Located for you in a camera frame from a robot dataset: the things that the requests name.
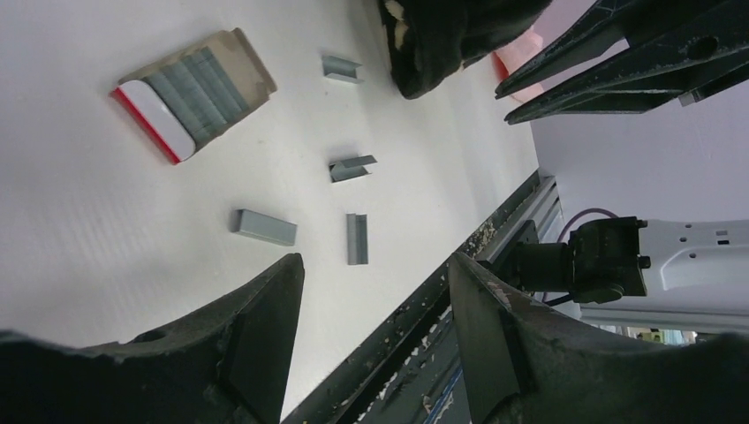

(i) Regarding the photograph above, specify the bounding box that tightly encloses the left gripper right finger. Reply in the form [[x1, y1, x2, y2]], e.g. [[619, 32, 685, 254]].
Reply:
[[448, 253, 748, 423]]

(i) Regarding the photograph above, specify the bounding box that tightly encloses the grey staple strip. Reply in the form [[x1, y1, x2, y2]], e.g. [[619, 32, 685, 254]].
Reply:
[[321, 55, 363, 85], [231, 209, 298, 246], [346, 214, 369, 265], [329, 155, 378, 183]]

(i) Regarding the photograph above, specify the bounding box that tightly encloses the box of staples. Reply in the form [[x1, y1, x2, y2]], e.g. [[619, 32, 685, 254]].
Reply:
[[111, 28, 277, 164]]

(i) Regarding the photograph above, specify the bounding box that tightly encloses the black pillow with beige flowers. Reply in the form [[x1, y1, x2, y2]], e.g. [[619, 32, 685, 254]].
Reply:
[[377, 0, 552, 100]]

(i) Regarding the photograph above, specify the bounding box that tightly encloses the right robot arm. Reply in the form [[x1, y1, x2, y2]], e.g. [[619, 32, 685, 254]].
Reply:
[[496, 1, 748, 333]]

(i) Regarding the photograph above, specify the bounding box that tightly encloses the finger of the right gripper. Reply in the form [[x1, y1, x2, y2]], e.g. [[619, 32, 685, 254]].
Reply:
[[505, 29, 748, 125], [496, 0, 724, 99]]

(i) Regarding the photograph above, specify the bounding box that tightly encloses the pink cloth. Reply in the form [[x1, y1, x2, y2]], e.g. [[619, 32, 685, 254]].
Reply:
[[490, 26, 544, 103]]

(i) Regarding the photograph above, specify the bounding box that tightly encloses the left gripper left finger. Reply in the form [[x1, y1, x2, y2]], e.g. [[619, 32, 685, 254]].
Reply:
[[1, 254, 305, 423]]

